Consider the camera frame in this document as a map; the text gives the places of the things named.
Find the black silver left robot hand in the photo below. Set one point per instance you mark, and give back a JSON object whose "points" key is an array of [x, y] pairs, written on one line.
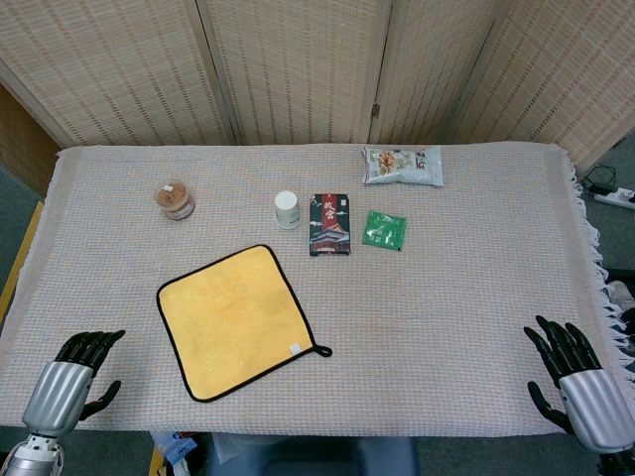
{"points": [[59, 392]]}

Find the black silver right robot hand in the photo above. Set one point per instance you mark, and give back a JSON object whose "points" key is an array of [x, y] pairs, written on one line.
{"points": [[593, 401]]}

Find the yellow and black cloth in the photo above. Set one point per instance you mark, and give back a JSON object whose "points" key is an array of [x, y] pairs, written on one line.
{"points": [[233, 322]]}

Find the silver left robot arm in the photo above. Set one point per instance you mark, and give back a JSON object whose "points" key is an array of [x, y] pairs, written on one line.
{"points": [[27, 456]]}

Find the white shoe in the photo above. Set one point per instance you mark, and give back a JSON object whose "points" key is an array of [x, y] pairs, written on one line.
{"points": [[622, 292]]}

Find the yellow floor tape strip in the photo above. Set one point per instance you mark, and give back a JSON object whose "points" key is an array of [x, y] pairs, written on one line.
{"points": [[22, 253]]}

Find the pale woven tablecloth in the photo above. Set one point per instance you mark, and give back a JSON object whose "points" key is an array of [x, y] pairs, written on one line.
{"points": [[421, 322]]}

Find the white power strip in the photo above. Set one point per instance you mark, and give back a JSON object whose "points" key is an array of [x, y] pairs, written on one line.
{"points": [[617, 197]]}

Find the clear plastic jar orange contents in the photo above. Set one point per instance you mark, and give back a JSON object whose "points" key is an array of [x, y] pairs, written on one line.
{"points": [[174, 199]]}

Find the blue seat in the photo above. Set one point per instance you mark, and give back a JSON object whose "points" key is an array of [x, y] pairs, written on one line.
{"points": [[312, 458]]}

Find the green sachet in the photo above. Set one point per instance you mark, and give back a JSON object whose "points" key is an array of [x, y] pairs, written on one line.
{"points": [[384, 230]]}

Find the white paper cup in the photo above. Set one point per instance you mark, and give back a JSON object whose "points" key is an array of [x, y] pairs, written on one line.
{"points": [[287, 210]]}

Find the white snack bag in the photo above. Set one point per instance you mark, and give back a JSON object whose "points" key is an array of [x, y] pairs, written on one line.
{"points": [[404, 166]]}

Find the dark box with palace print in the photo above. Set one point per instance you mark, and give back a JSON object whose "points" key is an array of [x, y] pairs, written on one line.
{"points": [[330, 225]]}

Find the brass screen hinge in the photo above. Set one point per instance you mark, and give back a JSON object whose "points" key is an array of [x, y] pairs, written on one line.
{"points": [[376, 110]]}

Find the woven bamboo folding screen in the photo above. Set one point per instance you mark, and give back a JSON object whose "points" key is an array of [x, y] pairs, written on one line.
{"points": [[297, 69]]}

